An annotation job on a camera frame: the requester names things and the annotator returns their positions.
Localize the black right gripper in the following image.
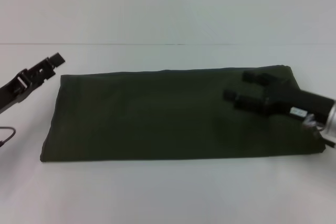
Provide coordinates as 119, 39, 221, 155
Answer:
222, 70, 336, 125

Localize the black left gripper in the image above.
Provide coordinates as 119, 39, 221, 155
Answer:
0, 52, 66, 115

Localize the dark green shirt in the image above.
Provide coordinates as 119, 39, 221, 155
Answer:
39, 63, 327, 164

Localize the right gripper cable connector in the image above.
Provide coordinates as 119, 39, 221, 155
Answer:
301, 113, 336, 149

